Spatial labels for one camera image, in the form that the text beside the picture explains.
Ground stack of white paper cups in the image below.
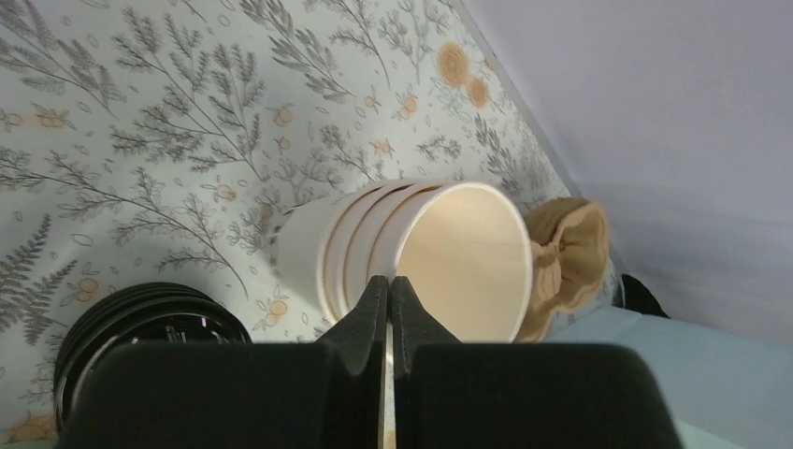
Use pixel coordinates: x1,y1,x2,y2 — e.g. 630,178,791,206
269,179,532,342

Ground brown cardboard cup carrier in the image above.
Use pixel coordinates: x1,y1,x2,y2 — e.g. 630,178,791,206
514,197,610,343

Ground floral table mat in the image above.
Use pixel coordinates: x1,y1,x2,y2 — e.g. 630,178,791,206
0,0,621,444

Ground stack of black lids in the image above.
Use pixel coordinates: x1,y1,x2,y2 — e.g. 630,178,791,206
52,282,252,431

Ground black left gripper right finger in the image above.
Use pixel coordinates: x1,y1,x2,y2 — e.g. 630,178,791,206
391,276,459,448

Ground light blue paper bag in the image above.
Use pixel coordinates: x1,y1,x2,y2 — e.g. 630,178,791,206
549,307,792,448

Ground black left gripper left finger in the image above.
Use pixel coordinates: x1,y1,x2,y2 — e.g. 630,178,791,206
319,275,389,448

